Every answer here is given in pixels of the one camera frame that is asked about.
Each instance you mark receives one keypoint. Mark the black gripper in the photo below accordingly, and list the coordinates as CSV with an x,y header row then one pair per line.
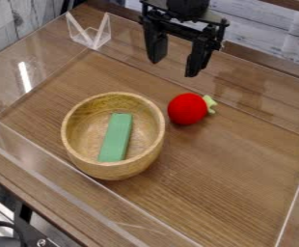
x,y
187,19

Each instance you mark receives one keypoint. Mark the brown wooden bowl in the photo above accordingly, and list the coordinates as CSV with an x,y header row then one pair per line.
x,y
83,130

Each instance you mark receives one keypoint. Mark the green rectangular stick block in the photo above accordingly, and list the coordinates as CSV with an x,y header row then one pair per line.
x,y
116,138

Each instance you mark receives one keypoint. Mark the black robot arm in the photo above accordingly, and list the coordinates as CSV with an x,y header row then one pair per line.
x,y
188,20

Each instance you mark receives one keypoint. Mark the red toy strawberry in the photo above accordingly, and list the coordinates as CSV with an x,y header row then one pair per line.
x,y
188,108

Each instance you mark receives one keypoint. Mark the clear acrylic corner bracket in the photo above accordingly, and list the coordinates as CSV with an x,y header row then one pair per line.
x,y
89,37

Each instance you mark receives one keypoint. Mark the clear acrylic tray wall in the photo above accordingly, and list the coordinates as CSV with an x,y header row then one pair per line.
x,y
79,205

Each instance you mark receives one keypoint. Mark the black table frame leg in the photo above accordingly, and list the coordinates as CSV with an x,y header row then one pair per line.
x,y
33,237

